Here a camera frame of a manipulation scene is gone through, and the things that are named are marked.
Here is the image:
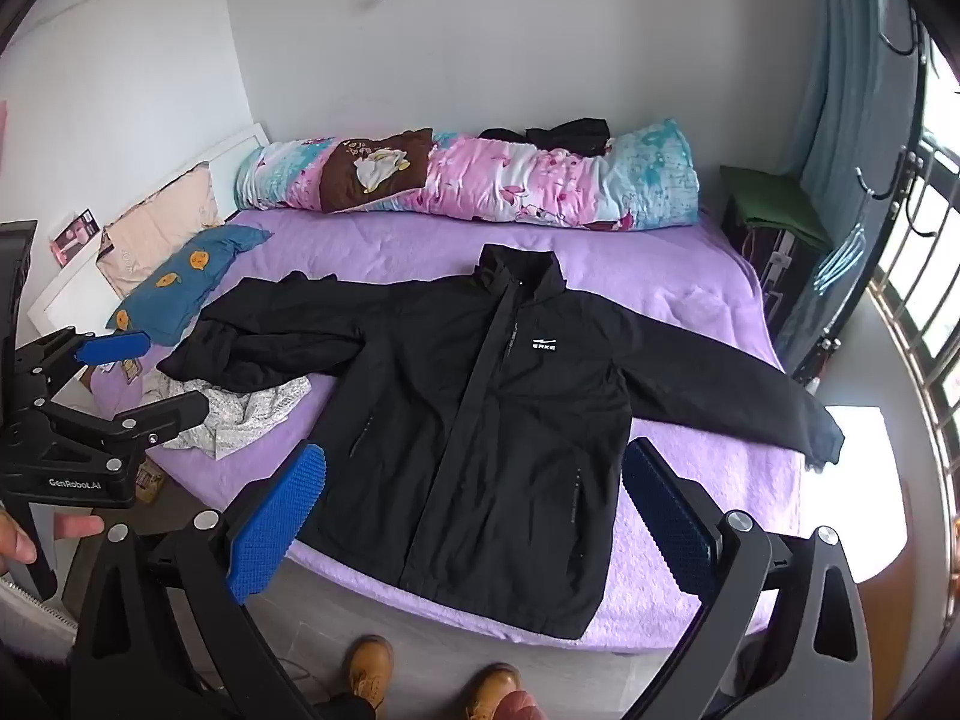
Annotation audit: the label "blue pillow with orange print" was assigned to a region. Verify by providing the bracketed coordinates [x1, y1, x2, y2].
[105, 225, 272, 346]

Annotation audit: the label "metal window railing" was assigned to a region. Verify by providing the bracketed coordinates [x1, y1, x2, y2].
[870, 127, 960, 466]

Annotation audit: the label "person's left hand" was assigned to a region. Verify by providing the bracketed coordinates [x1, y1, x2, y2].
[0, 506, 106, 565]

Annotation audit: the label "black coat rack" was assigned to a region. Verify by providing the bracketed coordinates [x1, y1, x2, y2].
[795, 0, 946, 383]

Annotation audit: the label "tan boot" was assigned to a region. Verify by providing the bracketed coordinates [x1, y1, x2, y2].
[465, 664, 522, 720]
[345, 635, 396, 713]

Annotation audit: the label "white headboard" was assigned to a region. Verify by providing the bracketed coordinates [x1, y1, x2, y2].
[28, 122, 269, 331]

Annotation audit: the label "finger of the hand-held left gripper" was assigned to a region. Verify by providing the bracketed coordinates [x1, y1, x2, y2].
[11, 326, 151, 410]
[41, 388, 211, 460]

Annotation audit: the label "small patterned box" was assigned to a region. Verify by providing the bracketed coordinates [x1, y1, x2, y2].
[135, 461, 170, 507]

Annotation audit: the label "white patterned cloth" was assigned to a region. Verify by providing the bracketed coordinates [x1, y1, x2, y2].
[142, 375, 312, 462]

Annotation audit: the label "black clothing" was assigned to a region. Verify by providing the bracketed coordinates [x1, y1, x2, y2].
[478, 118, 612, 158]

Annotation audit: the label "pink packet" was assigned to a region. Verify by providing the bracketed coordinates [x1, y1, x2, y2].
[51, 208, 101, 267]

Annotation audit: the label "black jacket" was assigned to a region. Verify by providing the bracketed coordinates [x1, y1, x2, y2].
[156, 244, 847, 640]

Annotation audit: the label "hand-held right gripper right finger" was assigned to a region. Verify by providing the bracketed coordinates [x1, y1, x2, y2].
[621, 435, 875, 720]

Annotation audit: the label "purple bed blanket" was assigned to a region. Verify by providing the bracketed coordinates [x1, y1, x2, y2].
[88, 206, 815, 653]

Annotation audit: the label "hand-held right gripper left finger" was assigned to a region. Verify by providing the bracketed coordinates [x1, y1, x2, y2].
[71, 442, 331, 720]

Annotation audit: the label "person's right hand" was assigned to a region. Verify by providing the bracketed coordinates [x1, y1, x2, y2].
[491, 688, 542, 720]

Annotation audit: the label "light blue hangers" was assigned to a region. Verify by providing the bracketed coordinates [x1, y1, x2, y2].
[814, 229, 863, 293]

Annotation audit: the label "pink pillow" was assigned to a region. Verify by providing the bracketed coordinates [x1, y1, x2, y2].
[97, 163, 226, 299]

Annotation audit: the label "blue curtain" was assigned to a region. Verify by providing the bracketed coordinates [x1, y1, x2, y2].
[780, 0, 901, 376]

